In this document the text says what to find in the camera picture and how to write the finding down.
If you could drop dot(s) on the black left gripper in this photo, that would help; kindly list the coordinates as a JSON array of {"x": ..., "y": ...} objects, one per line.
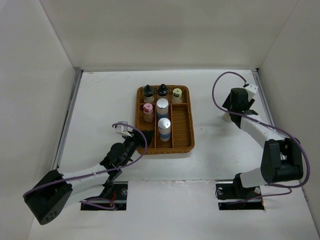
[{"x": 136, "y": 138}]

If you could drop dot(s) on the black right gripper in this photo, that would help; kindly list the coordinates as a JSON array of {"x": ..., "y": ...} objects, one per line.
[{"x": 227, "y": 104}]

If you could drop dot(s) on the clear-cap white salt bottle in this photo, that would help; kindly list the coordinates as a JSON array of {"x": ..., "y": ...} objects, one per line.
[{"x": 226, "y": 117}]

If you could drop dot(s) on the pink-lid spice bottle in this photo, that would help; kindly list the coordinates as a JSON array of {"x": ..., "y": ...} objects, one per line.
[{"x": 148, "y": 113}]

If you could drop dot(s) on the yellow-lid white jar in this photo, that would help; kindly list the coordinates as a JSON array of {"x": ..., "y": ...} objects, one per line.
[{"x": 176, "y": 96}]

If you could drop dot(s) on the silver-lid jar blue label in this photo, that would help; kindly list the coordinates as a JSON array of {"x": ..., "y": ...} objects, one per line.
[{"x": 162, "y": 108}]

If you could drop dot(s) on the black-lid jar white powder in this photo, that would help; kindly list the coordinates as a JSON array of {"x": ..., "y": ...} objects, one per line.
[{"x": 148, "y": 94}]

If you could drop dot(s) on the black-lid jar beige contents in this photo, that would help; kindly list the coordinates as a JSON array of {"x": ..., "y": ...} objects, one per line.
[{"x": 162, "y": 92}]

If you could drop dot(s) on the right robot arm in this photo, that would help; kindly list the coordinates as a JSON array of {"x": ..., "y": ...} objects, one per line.
[{"x": 281, "y": 157}]

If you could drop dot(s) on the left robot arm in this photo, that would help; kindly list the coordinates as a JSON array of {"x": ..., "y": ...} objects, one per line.
[{"x": 55, "y": 191}]

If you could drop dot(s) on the brown wicker tray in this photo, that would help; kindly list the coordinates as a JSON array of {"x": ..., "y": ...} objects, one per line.
[{"x": 182, "y": 139}]

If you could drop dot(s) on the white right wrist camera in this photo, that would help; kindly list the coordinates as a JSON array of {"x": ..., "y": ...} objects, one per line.
[{"x": 251, "y": 89}]

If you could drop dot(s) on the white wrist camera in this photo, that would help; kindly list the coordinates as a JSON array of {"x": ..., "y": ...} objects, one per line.
[
  {"x": 251, "y": 89},
  {"x": 121, "y": 128}
]

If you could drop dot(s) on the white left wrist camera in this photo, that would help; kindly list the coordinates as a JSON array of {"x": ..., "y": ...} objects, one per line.
[{"x": 121, "y": 128}]

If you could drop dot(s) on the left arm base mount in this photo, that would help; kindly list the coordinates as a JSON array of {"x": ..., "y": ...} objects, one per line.
[{"x": 113, "y": 198}]

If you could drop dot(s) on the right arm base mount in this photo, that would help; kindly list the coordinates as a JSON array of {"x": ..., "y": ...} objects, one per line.
[{"x": 230, "y": 199}]

